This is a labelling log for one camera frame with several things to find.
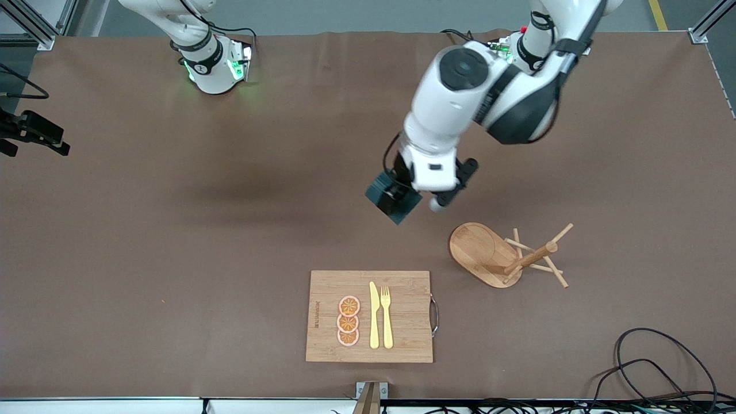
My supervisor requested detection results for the yellow plastic fork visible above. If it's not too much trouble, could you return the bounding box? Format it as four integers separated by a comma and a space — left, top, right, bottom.
380, 286, 394, 350

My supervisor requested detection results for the teal cup with handle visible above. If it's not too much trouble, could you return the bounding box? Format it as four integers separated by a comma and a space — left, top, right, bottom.
365, 170, 423, 225

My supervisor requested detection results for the white table edge rail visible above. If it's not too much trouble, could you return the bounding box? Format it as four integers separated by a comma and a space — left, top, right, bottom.
0, 396, 736, 414

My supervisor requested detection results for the bamboo cutting board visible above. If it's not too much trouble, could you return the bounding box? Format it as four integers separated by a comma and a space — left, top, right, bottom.
305, 270, 440, 363

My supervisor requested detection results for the wooden mug tree stand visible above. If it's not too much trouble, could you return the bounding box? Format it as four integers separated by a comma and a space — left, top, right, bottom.
448, 222, 576, 290

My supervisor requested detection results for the large table cover sheet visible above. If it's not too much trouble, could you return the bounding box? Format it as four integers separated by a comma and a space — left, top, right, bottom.
0, 29, 736, 401

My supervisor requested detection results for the aluminium frame profile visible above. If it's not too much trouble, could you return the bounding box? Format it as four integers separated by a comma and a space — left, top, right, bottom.
688, 0, 736, 45
0, 0, 78, 51

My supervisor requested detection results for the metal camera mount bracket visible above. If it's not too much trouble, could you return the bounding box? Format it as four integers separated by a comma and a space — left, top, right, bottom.
353, 381, 389, 414

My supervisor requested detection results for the yellow plastic knife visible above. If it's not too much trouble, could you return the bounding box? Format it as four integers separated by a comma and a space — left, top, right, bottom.
369, 281, 381, 350

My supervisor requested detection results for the black looped floor cable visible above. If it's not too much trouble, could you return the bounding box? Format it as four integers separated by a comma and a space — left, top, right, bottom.
614, 328, 719, 412

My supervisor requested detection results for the black right base cable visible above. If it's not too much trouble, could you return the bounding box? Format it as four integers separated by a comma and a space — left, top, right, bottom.
178, 0, 258, 59

